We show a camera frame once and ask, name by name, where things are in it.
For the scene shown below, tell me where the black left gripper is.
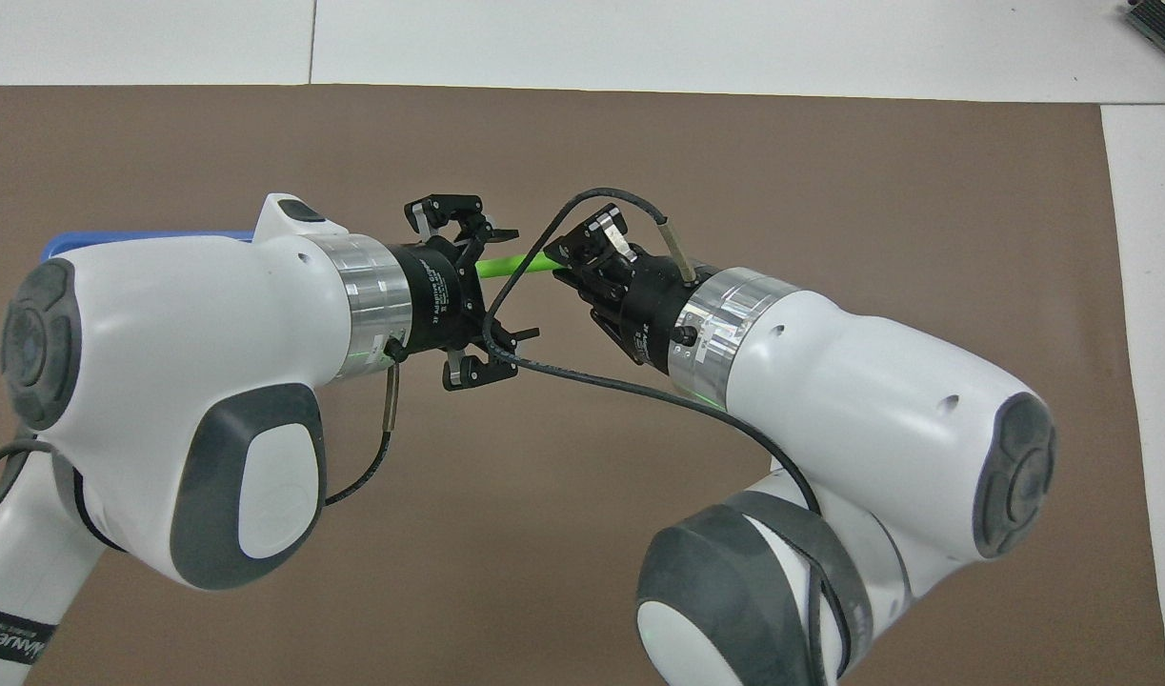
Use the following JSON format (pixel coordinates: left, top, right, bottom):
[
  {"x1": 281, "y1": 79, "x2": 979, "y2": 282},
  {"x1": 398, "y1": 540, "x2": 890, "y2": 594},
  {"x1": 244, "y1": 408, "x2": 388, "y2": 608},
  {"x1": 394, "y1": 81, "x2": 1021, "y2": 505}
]
[{"x1": 390, "y1": 193, "x2": 542, "y2": 392}]

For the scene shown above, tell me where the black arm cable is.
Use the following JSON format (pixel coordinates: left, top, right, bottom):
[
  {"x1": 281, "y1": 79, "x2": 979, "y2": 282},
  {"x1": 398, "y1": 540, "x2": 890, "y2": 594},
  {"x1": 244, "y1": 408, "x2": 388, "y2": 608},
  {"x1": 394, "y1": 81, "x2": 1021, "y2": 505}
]
[
  {"x1": 325, "y1": 338, "x2": 404, "y2": 506},
  {"x1": 482, "y1": 188, "x2": 826, "y2": 515}
]

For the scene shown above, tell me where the striped grey device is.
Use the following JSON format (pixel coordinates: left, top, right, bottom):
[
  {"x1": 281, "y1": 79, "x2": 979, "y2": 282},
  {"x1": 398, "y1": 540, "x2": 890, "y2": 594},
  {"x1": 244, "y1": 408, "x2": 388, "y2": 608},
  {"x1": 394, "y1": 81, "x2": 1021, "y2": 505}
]
[{"x1": 1123, "y1": 0, "x2": 1165, "y2": 75}]

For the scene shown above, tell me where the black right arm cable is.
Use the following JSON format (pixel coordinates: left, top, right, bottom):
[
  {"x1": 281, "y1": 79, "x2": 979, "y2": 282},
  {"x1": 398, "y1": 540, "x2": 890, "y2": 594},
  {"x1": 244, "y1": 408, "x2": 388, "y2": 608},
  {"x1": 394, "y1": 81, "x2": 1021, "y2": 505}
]
[{"x1": 482, "y1": 188, "x2": 826, "y2": 515}]

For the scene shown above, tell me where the blue plastic tray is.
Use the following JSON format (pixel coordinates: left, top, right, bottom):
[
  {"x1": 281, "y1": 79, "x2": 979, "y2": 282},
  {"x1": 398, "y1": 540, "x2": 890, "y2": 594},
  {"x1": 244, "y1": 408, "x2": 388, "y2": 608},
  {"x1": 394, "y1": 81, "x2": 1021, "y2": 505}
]
[{"x1": 41, "y1": 229, "x2": 257, "y2": 270}]

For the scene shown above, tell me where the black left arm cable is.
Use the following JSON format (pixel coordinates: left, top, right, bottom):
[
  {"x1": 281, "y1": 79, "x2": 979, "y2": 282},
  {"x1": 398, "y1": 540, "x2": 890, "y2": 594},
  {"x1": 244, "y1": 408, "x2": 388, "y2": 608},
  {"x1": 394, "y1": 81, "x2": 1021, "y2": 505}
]
[{"x1": 325, "y1": 338, "x2": 404, "y2": 506}]

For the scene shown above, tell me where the brown table mat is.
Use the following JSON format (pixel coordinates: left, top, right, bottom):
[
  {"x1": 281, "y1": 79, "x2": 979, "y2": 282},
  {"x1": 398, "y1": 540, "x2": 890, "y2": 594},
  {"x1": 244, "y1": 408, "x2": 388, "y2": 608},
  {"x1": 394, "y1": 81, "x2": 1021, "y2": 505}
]
[{"x1": 0, "y1": 84, "x2": 1165, "y2": 686}]

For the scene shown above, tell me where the green marker pen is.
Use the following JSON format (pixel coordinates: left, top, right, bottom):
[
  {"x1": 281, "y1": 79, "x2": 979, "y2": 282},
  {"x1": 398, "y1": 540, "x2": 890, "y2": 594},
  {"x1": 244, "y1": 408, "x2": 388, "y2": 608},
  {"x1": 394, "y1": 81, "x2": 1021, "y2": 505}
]
[{"x1": 475, "y1": 250, "x2": 569, "y2": 282}]

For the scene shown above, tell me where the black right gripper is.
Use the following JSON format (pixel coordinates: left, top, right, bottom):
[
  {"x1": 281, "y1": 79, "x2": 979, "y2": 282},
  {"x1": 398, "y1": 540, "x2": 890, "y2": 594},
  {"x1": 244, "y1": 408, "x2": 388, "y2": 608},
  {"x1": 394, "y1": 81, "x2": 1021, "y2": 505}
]
[{"x1": 544, "y1": 203, "x2": 705, "y2": 371}]

